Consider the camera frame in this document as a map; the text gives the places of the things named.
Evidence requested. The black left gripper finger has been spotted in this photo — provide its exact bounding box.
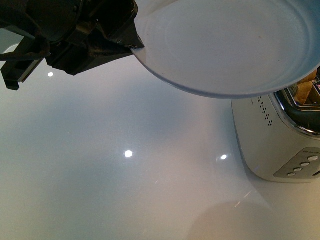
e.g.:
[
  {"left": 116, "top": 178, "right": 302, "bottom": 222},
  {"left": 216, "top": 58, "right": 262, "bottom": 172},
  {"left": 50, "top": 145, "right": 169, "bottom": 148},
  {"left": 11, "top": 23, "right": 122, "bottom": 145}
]
[{"left": 97, "top": 21, "right": 145, "bottom": 52}]

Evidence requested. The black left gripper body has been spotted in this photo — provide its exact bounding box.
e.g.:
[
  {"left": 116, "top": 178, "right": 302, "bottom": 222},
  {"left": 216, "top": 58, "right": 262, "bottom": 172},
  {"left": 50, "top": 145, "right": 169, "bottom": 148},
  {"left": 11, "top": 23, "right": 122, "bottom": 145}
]
[{"left": 0, "top": 0, "right": 138, "bottom": 90}]

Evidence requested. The light blue ceramic plate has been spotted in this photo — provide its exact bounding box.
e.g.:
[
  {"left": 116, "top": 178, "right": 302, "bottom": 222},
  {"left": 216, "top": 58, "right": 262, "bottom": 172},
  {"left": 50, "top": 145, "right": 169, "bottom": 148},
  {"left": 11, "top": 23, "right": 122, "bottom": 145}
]
[{"left": 133, "top": 0, "right": 320, "bottom": 99}]

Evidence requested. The slice of brown bread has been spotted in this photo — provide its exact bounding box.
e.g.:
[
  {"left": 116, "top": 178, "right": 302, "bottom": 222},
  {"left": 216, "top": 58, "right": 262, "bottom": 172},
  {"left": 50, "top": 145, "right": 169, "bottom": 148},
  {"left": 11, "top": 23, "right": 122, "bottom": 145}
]
[{"left": 293, "top": 70, "right": 317, "bottom": 104}]

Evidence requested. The silver two-slot toaster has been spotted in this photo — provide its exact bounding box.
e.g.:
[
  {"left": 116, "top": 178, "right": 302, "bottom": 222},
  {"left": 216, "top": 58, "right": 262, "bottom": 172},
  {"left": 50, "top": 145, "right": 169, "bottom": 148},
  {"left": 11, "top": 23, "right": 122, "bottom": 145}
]
[{"left": 231, "top": 70, "right": 320, "bottom": 183}]

